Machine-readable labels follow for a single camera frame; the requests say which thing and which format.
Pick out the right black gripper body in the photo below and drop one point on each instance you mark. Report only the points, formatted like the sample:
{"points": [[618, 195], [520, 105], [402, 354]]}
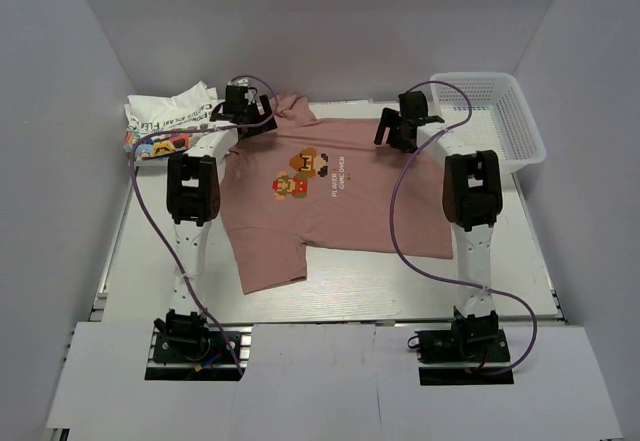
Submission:
{"points": [[398, 139]]}

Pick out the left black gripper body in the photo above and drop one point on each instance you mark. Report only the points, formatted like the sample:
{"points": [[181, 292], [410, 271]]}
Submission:
{"points": [[258, 123]]}

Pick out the pink printed t-shirt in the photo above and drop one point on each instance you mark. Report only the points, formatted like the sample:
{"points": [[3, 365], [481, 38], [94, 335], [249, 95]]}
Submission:
{"points": [[324, 183]]}

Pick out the white printed t-shirt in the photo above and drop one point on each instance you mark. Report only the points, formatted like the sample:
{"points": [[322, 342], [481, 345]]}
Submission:
{"points": [[157, 125]]}

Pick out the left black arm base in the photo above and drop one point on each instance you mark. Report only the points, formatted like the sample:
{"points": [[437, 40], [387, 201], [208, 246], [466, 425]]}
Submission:
{"points": [[188, 348]]}

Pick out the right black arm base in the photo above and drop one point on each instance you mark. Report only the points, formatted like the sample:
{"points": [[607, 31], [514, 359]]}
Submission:
{"points": [[473, 351]]}

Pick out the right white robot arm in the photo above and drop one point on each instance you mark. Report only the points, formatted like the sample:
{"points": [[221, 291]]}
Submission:
{"points": [[471, 199]]}

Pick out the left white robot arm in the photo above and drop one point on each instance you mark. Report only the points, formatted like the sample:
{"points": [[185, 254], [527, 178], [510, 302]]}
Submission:
{"points": [[193, 194]]}

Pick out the white plastic mesh basket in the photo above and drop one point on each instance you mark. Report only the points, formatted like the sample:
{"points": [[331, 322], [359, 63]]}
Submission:
{"points": [[500, 117]]}

